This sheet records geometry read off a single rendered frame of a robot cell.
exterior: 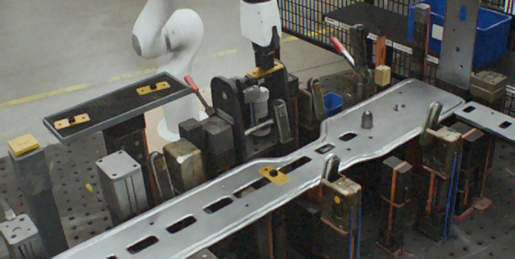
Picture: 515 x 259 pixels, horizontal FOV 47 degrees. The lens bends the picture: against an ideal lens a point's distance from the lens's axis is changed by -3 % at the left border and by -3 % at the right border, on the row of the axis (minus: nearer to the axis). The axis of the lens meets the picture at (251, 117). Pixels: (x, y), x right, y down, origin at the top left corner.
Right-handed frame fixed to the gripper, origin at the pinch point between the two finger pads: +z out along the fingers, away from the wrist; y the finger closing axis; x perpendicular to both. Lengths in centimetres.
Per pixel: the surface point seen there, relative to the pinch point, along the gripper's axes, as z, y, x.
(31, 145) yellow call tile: 13, -24, -52
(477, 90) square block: 30, 9, 69
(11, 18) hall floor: 124, -474, 22
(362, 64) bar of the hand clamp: 22, -15, 44
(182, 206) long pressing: 29.6, -0.6, -26.0
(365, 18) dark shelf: 28, -53, 82
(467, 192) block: 53, 21, 53
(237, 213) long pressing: 30.0, 9.5, -17.2
